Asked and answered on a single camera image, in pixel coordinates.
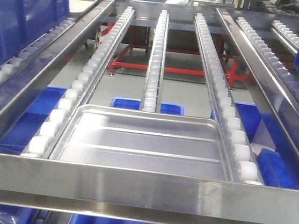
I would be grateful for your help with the steel front shelf rail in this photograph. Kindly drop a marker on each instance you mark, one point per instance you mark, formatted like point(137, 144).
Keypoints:
point(140, 195)

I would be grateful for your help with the blue bin lower right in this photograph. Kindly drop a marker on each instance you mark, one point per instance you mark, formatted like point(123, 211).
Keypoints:
point(278, 168)

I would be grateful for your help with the left white roller track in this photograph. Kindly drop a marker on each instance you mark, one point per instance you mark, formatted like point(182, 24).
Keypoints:
point(80, 92)

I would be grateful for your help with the far right roller track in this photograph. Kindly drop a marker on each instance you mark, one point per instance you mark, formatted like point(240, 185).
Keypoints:
point(270, 58)

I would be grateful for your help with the right white roller track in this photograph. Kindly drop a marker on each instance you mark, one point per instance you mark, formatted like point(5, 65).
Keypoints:
point(219, 93)

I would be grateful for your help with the middle white roller track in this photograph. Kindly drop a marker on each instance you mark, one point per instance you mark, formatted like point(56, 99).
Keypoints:
point(151, 96)

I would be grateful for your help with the silver ribbed metal tray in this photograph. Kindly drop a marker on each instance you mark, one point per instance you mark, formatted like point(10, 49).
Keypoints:
point(129, 139)

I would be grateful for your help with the blue bin lower left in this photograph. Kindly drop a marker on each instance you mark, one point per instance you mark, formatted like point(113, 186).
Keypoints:
point(17, 138)

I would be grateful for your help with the white roller track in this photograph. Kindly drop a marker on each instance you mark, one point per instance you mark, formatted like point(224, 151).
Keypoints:
point(219, 93)
point(80, 92)
point(151, 96)

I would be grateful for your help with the far left roller track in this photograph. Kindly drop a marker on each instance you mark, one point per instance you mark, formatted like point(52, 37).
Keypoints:
point(15, 63)

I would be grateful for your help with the small blue bin below centre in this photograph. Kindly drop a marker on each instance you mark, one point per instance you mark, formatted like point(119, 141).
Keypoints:
point(134, 104)

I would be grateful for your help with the silver tray far left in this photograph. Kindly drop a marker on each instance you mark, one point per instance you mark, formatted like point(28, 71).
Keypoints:
point(79, 7)

